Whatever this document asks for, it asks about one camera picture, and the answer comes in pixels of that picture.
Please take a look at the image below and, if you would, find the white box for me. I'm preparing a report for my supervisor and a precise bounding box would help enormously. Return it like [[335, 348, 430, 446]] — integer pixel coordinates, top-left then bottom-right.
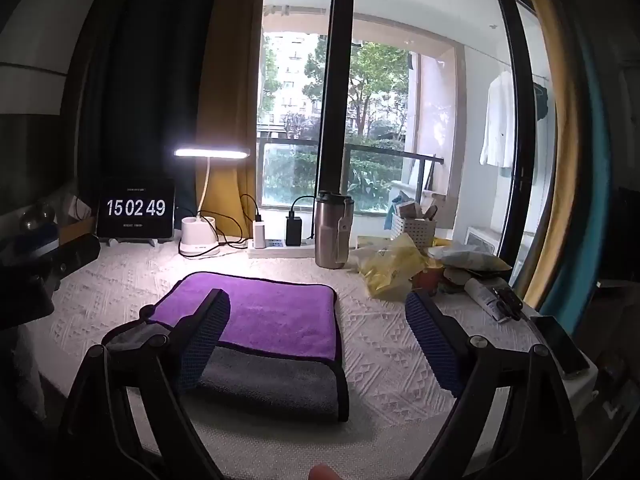
[[465, 225, 501, 258]]

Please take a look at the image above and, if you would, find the black smartphone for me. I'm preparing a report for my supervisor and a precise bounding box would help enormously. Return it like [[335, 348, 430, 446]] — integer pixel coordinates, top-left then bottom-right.
[[530, 315, 592, 378]]

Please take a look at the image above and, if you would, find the white tube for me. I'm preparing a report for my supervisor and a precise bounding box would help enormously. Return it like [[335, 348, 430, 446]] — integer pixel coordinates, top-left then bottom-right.
[[463, 279, 508, 322]]

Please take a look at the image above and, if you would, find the white desk lamp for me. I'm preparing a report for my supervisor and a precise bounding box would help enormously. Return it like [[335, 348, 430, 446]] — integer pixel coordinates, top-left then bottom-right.
[[173, 147, 252, 259]]

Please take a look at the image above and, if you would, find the tablet with clock display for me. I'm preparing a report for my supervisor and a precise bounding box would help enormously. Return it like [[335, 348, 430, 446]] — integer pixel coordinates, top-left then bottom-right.
[[96, 178, 177, 240]]

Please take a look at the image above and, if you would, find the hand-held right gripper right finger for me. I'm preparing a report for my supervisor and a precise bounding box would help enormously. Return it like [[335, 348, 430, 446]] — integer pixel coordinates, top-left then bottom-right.
[[404, 288, 585, 480]]

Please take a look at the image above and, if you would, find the grey towel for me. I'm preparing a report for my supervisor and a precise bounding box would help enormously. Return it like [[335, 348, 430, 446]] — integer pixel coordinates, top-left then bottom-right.
[[102, 322, 350, 423]]

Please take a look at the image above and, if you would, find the white hanging shirt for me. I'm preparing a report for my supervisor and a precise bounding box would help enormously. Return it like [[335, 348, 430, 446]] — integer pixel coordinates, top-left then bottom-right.
[[479, 70, 516, 168]]

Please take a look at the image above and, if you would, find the yellow plastic bag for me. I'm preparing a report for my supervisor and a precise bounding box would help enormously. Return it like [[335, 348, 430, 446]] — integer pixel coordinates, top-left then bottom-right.
[[357, 234, 429, 302]]

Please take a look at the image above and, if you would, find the black cable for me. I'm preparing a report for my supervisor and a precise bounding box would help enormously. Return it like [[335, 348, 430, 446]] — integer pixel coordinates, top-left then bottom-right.
[[176, 194, 261, 260]]

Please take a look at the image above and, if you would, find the white perforated basket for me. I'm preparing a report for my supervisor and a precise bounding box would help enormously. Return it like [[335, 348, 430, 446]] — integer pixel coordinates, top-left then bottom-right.
[[391, 212, 438, 248]]

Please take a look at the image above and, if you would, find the metallic travel tumbler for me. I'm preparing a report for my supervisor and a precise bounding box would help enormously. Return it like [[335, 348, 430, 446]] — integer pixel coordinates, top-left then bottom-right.
[[313, 191, 355, 270]]

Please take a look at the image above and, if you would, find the white power strip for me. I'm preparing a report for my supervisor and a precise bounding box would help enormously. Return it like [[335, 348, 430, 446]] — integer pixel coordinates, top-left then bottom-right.
[[247, 238, 318, 259]]

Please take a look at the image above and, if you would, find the white textured table cover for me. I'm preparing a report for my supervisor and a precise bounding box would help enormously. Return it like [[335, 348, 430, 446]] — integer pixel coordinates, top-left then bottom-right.
[[22, 240, 598, 480]]

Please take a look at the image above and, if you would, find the yellow curtain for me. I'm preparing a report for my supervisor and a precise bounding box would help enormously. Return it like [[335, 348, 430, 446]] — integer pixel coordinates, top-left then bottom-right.
[[194, 0, 266, 241]]

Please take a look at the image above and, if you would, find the black clip tool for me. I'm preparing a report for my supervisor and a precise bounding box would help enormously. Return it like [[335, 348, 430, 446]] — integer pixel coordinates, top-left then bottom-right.
[[491, 286, 525, 322]]

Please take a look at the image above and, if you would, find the red cup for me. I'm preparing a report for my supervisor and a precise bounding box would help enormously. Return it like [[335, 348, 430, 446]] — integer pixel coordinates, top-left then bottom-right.
[[411, 269, 444, 297]]

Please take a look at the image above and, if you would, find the purple towel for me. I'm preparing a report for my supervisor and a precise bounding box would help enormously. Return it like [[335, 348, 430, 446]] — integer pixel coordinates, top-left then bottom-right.
[[146, 272, 343, 362]]

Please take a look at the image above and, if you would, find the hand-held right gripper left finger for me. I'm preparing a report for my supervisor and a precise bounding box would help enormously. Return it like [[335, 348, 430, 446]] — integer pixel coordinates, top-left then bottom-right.
[[59, 288, 232, 480]]

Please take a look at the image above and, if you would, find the dark green curtain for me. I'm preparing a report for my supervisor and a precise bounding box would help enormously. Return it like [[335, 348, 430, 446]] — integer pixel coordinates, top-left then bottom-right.
[[77, 0, 226, 211]]

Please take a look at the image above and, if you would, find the grey snack bag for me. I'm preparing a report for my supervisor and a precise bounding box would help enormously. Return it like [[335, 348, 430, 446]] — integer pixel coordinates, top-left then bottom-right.
[[426, 243, 513, 277]]

